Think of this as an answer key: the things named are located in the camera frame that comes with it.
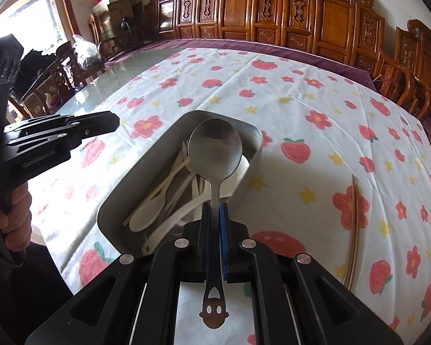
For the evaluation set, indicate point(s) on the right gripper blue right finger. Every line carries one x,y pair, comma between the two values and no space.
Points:
225,238

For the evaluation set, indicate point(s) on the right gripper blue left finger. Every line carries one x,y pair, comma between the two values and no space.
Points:
204,242

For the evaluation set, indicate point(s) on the large white plastic spoon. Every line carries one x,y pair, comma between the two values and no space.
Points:
227,189

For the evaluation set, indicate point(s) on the small white plastic spoon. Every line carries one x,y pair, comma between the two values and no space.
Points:
149,210

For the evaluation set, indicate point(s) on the metal smiley spoon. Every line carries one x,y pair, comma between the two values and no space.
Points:
215,151

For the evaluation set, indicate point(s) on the person's left hand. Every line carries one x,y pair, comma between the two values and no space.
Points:
16,224

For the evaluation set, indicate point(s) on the wooden dining chair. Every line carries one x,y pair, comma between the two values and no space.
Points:
56,85

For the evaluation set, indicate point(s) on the black bag on chair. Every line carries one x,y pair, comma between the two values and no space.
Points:
31,67

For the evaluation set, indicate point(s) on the strawberry flower tablecloth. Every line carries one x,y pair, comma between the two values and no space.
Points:
322,136

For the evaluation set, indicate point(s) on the stacked cardboard boxes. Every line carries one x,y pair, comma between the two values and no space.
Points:
111,18

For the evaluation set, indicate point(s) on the long carved wooden sofa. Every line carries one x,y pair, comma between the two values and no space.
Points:
346,31

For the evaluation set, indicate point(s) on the carved wooden armchair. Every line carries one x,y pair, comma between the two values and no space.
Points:
424,64

